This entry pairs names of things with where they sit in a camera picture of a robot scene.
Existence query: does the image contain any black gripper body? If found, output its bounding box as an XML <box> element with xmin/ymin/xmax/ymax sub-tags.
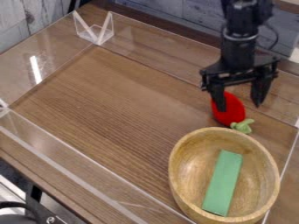
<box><xmin>201</xmin><ymin>54</ymin><xmax>281</xmax><ymax>91</ymax></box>

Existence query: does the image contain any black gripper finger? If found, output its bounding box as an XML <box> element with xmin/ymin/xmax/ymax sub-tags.
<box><xmin>209</xmin><ymin>80</ymin><xmax>227</xmax><ymax>112</ymax></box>
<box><xmin>250</xmin><ymin>67</ymin><xmax>274</xmax><ymax>107</ymax></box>

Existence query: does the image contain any red plush strawberry toy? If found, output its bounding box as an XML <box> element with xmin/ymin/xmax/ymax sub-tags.
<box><xmin>211</xmin><ymin>92</ymin><xmax>255</xmax><ymax>134</ymax></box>

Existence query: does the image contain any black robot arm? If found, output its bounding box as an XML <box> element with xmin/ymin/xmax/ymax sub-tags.
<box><xmin>201</xmin><ymin>0</ymin><xmax>279</xmax><ymax>112</ymax></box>

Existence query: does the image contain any wooden oval bowl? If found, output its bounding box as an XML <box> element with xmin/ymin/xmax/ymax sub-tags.
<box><xmin>169</xmin><ymin>127</ymin><xmax>281</xmax><ymax>224</ymax></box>

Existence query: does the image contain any green rectangular block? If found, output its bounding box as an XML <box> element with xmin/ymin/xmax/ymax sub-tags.
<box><xmin>202</xmin><ymin>150</ymin><xmax>243</xmax><ymax>216</ymax></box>

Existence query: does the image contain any clear acrylic barrier panel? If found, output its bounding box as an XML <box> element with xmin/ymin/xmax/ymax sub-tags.
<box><xmin>0</xmin><ymin>99</ymin><xmax>191</xmax><ymax>224</ymax></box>

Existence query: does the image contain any black table leg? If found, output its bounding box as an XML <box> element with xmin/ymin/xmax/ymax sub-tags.
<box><xmin>26</xmin><ymin>184</ymin><xmax>43</xmax><ymax>209</ymax></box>

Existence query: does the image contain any clear acrylic corner bracket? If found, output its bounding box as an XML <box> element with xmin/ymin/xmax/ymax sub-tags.
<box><xmin>72</xmin><ymin>11</ymin><xmax>115</xmax><ymax>46</ymax></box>

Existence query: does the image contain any black cable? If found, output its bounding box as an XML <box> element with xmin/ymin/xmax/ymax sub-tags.
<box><xmin>0</xmin><ymin>199</ymin><xmax>40</xmax><ymax>224</ymax></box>

